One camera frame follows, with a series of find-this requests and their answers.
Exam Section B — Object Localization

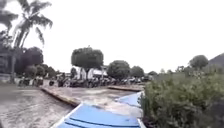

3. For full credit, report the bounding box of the low pale building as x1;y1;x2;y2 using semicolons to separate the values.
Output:
74;66;109;80

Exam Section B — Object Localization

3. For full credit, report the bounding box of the tall palm tree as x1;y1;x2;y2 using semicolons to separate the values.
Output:
8;0;54;83

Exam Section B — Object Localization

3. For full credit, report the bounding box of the clump of dark trees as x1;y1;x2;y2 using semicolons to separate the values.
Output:
13;46;58;79

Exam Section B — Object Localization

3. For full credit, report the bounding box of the distant hill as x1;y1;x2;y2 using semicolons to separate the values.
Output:
206;52;224;68

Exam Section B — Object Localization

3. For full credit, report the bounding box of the long concrete kerb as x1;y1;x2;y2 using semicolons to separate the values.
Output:
39;87;82;107

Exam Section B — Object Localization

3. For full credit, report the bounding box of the small bushy tree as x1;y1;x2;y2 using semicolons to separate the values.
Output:
129;65;145;79

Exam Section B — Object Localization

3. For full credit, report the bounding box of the green hedge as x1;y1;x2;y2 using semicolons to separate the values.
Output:
139;68;224;128

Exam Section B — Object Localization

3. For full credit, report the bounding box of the row of parked motorcycles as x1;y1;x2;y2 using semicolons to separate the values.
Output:
18;74;154;89

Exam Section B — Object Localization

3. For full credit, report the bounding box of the round bushy tree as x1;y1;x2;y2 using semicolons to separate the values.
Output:
106;59;132;81

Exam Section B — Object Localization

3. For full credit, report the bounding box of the grey mottled concrete pavement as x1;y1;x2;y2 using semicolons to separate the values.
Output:
0;81;144;128

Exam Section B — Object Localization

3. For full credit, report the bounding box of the raised concrete kerb island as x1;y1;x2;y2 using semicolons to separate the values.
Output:
107;83;146;93

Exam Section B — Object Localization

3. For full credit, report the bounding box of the round-crowned green tree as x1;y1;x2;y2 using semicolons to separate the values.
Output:
70;46;105;81

